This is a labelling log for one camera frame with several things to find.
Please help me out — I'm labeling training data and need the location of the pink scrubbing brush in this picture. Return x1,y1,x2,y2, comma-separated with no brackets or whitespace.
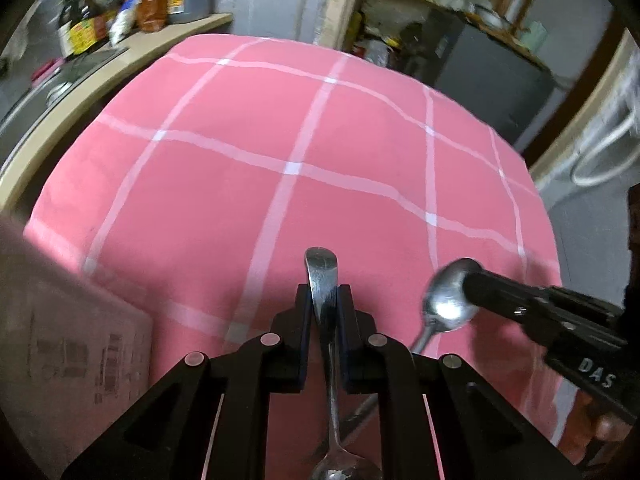
31,57,64,84

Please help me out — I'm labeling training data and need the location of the metal pot with lid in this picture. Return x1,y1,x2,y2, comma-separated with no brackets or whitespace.
470,2,507,29

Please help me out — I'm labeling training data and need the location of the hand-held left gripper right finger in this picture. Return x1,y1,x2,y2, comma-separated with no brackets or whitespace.
337,284,583,480

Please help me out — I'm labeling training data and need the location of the white plastic bag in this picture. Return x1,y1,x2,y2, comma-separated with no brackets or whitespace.
367,37,396,64

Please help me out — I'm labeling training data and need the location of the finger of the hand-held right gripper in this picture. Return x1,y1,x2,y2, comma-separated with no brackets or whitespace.
462,269,627,350

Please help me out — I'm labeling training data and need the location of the pink checked tablecloth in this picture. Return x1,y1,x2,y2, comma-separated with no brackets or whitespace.
22,35,563,480

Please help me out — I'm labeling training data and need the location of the person's right hand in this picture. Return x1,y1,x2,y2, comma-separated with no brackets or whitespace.
575,392,634,464

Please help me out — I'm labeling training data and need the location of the mint green jar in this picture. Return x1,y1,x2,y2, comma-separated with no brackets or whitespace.
525,20,547,54

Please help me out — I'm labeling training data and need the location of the white hose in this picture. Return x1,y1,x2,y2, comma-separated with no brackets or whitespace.
570,104,640,187

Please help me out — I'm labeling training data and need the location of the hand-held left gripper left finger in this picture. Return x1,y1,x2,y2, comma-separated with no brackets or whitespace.
60,284,317,480

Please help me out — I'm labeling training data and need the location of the small white bottle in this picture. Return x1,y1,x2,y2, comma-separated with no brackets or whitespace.
107,0,139,44

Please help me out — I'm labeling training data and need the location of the dark grey cabinet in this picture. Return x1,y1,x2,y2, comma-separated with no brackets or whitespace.
404,10,557,147

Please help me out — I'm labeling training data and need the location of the steel spoon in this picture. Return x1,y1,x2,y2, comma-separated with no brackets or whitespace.
342,258,481,444
304,246,384,480

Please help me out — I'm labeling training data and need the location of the steel sink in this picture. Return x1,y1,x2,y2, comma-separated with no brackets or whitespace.
0,45,129,127

